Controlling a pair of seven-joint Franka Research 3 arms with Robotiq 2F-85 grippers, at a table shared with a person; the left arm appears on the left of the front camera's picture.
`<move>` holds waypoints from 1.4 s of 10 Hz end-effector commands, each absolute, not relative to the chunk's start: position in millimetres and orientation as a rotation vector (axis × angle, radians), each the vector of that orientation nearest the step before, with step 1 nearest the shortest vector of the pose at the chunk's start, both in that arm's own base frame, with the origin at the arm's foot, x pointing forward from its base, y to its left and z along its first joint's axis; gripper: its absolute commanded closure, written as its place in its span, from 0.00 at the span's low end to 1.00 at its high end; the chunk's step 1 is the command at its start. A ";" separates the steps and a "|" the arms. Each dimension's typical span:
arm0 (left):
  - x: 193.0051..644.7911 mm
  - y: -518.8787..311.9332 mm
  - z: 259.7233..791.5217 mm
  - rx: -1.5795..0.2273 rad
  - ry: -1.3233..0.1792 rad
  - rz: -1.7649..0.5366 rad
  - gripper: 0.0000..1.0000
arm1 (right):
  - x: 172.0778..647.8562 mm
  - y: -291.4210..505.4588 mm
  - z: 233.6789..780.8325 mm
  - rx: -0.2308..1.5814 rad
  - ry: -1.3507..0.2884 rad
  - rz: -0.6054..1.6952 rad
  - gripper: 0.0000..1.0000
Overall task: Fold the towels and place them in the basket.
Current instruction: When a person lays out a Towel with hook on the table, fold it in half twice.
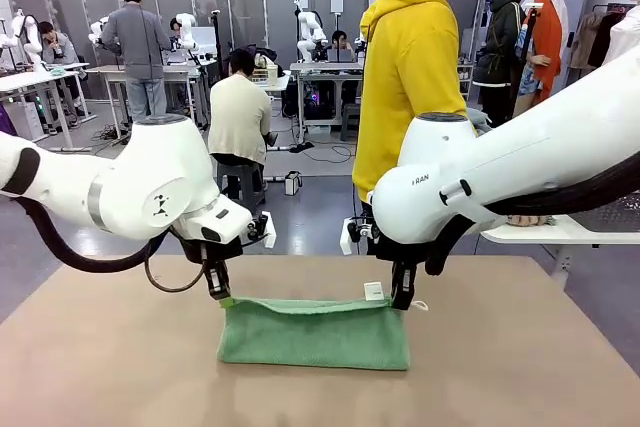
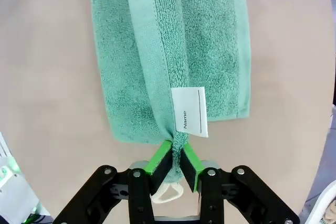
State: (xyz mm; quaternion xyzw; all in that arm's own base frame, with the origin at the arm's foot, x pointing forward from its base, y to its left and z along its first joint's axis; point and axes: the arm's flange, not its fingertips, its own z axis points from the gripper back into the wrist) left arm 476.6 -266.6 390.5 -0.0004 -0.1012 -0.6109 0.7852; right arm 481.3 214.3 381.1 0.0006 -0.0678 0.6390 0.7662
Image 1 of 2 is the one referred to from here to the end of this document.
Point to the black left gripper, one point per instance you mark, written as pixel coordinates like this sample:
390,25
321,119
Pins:
200,249

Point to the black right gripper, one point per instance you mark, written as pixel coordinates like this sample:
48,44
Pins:
400,253

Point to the green towel with white loop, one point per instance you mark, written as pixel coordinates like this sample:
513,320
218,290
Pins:
310,337

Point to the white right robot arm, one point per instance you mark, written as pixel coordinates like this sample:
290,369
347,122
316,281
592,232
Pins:
525,157

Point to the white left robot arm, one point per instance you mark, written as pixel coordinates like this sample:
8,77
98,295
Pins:
150,167

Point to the white lab robot arm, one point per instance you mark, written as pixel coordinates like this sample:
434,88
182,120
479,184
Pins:
185,29
30,37
97,29
310,32

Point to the grey mesh basket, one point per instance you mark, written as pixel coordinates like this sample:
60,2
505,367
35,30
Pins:
610,212

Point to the person's right hand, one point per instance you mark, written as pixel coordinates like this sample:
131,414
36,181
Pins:
525,220

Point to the grey plastic stool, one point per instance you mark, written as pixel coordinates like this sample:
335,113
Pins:
240,182

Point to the small white floor device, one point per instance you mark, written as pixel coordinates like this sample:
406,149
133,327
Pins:
293,184

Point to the white rectangular table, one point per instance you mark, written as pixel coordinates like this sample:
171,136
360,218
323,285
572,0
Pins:
540,234

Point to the seated person cream sweater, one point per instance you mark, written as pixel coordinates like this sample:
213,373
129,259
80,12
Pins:
237,112

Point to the person in yellow hoodie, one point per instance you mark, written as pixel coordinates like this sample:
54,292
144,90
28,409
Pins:
410,72

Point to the grey work table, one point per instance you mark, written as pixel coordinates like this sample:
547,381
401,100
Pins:
182,68

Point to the grey metal desk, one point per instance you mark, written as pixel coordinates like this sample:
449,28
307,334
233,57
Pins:
320,67

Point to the black tripod pole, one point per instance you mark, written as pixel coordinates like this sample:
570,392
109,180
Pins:
217,47

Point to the person behind laptop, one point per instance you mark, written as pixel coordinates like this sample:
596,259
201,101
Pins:
341,39

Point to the mannequin in black jacket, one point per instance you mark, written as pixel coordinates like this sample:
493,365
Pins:
500,47

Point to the standing man grey jacket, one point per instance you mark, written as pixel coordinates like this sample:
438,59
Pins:
137,37

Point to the white lab desk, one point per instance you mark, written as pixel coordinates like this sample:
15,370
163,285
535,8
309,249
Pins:
30,79

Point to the seated person grey jacket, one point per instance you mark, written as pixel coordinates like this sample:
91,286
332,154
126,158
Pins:
60,52

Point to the mannequin orange garment tan cap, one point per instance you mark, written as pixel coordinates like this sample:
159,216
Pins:
545,37

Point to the clothes rack with garments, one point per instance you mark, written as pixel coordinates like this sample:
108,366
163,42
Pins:
585,42

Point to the black stand with white top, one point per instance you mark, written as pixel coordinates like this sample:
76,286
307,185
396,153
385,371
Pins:
533,6

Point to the mannequin white shirt orange trousers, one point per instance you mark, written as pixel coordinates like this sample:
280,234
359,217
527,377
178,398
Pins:
625,37

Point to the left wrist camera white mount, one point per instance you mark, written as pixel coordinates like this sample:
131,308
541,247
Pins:
260,229

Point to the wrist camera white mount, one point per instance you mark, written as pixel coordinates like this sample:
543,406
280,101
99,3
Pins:
260,229
357,232

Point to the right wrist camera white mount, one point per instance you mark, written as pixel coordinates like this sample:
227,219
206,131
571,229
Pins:
357,232

